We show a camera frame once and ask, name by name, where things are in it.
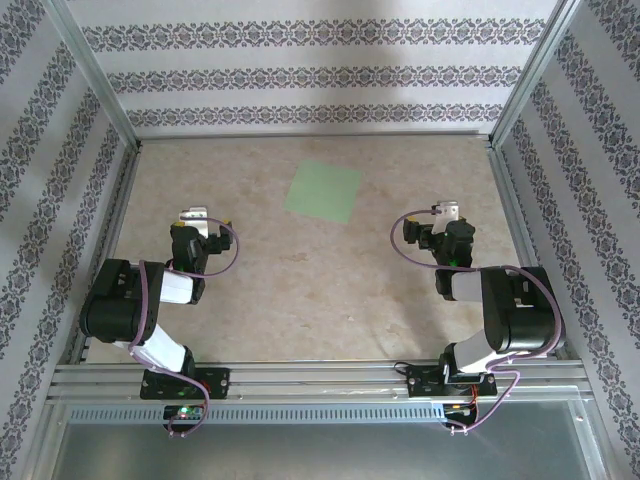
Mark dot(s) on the green paper sheet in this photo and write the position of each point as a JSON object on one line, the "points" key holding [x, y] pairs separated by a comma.
{"points": [[322, 192]]}

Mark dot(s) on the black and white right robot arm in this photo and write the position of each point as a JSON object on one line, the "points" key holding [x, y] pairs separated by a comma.
{"points": [[520, 310]]}

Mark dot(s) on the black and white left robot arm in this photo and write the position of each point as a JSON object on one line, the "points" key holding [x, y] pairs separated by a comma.
{"points": [[120, 300]]}

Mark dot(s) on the grey sheet metal panel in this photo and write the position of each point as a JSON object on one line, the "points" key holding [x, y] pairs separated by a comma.
{"points": [[320, 455]]}

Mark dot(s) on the controller board with green light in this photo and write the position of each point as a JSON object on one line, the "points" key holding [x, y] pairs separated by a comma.
{"points": [[184, 413]]}

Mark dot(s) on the controller board with orange plug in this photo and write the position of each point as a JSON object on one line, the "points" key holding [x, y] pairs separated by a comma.
{"points": [[457, 410]]}

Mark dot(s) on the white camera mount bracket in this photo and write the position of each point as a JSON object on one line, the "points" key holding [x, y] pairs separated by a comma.
{"points": [[447, 210], [196, 215]]}

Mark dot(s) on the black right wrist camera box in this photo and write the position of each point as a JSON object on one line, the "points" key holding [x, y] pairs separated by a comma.
{"points": [[414, 232]]}

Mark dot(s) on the aluminium side rail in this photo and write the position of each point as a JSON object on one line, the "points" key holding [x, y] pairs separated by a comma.
{"points": [[115, 225], [519, 225]]}

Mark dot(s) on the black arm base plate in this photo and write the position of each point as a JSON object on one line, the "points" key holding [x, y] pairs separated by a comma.
{"points": [[420, 385], [220, 382]]}

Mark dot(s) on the aluminium frame post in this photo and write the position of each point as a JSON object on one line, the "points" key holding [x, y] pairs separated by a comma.
{"points": [[534, 70], [95, 72]]}

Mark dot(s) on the thin aluminium rail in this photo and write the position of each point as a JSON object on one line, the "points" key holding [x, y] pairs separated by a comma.
{"points": [[315, 136]]}

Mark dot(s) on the wide aluminium mounting rail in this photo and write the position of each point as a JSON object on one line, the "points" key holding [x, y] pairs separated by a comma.
{"points": [[320, 382]]}

